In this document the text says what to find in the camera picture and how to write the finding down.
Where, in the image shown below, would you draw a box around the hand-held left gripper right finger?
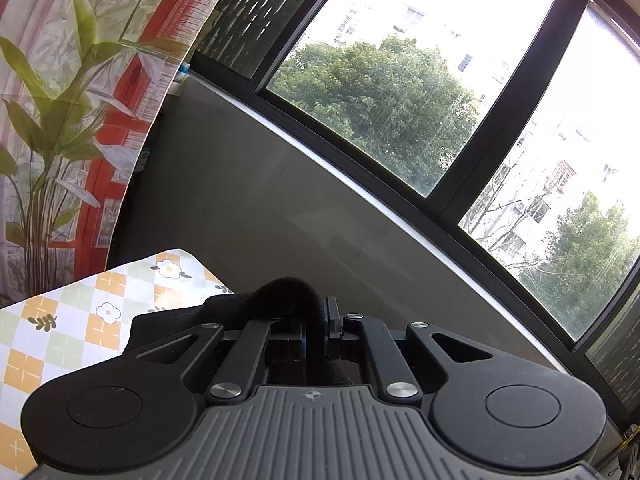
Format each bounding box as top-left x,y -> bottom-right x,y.
325,297 -> 495,403

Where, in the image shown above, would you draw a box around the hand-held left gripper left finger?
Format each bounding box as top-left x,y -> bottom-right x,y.
136,318 -> 307,402

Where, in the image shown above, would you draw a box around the black pants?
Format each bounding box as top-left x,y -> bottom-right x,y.
123,277 -> 357,386

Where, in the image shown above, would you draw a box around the checkered floral tablecloth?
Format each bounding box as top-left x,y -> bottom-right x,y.
0,247 -> 236,476

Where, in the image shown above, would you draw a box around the plant print curtain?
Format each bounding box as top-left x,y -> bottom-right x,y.
0,0 -> 256,306

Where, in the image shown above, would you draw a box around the dark mesh window screen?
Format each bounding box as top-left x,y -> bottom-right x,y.
199,0 -> 362,80

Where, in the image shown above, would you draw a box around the black window frame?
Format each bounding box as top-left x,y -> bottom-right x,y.
190,0 -> 640,416

